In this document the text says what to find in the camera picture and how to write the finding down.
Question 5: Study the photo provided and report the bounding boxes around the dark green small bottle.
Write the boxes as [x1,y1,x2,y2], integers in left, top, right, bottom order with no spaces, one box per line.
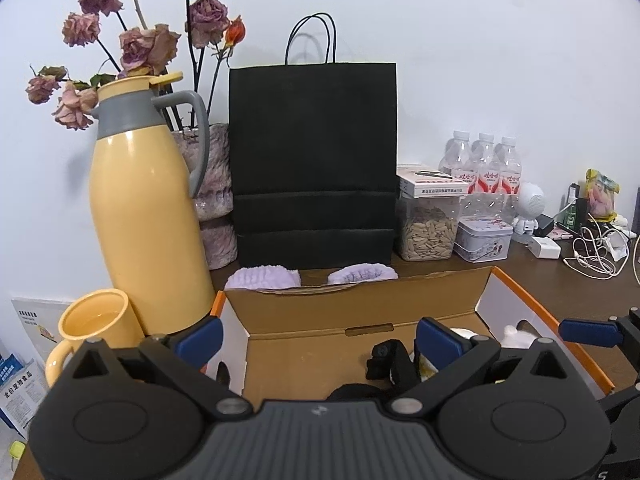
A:
[565,184,581,228]

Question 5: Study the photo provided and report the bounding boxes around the dried rose bouquet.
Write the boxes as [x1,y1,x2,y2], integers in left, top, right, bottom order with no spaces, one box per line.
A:
[25,0,248,133]

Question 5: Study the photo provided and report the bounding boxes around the blue white booklets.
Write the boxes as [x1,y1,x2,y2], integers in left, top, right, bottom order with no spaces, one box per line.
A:
[0,350,51,441]

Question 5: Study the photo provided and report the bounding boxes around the printed metal tin box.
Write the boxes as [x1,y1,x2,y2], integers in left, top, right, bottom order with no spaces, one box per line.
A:
[455,216,513,263]

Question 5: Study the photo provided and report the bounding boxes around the small white red box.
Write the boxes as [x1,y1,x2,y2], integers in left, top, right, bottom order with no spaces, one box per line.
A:
[397,164,471,198]

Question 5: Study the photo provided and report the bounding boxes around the yellow mug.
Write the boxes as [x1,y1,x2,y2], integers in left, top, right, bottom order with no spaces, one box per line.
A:
[45,288,146,391]

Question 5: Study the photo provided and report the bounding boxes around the white cables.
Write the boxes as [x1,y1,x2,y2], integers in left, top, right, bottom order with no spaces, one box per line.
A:
[562,210,640,281]

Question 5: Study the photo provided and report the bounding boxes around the yellow thermos jug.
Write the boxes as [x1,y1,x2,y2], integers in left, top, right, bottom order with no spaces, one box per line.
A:
[90,72,217,336]

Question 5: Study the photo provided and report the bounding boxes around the white robot toy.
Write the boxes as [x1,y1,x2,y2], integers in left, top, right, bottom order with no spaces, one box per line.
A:
[512,182,547,236]

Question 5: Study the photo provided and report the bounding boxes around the pink textured vase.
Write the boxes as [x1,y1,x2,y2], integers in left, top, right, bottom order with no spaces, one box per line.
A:
[172,123,238,271]

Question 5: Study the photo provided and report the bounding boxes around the clear seed container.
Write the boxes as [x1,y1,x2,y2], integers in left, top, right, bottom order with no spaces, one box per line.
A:
[398,195,462,262]

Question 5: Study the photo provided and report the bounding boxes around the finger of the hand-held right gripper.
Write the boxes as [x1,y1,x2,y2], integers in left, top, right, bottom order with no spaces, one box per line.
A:
[559,307,640,349]

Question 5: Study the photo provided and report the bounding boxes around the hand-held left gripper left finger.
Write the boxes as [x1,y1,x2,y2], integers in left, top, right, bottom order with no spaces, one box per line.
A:
[67,316,253,423]

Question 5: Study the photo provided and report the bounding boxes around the white charger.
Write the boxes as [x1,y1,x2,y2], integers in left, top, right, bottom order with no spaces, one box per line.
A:
[528,235,562,260]

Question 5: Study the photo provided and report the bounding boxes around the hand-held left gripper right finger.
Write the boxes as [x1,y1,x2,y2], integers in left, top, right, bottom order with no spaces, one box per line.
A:
[390,316,569,421]

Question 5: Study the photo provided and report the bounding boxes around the lilac fluffy slipper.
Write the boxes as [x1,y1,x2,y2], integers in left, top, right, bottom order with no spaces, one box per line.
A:
[327,262,399,286]
[224,266,302,291]

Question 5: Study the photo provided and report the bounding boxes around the red cardboard box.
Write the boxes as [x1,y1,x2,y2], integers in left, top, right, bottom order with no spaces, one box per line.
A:
[202,266,616,406]

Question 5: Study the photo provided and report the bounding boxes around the black paper bag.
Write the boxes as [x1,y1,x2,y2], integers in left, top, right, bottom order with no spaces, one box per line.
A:
[228,12,399,271]

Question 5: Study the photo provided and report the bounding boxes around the yellow green snack packet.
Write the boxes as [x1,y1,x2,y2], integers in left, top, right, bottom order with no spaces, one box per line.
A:
[586,168,622,222]

